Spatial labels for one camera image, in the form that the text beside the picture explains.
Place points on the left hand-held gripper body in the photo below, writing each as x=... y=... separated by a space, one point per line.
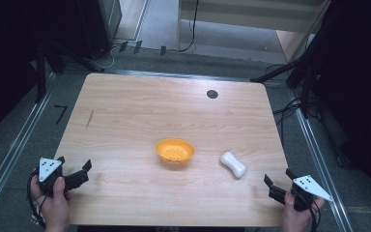
x=46 y=167

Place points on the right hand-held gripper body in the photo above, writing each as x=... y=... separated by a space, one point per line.
x=310 y=188

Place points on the orange plastic bowl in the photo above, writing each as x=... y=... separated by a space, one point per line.
x=175 y=150

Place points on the person's right hand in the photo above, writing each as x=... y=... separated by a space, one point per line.
x=298 y=220

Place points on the person's left hand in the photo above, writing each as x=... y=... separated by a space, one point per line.
x=55 y=208

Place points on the black stand legs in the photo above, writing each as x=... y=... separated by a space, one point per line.
x=40 y=74
x=306 y=93

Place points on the dark round table grommet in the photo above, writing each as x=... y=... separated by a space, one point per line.
x=212 y=94

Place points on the black cabinet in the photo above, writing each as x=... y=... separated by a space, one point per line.
x=90 y=25

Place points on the metal floor rail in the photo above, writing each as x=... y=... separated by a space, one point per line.
x=319 y=161
x=180 y=75
x=13 y=154

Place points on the light wooden frame furniture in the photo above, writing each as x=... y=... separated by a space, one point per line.
x=254 y=14

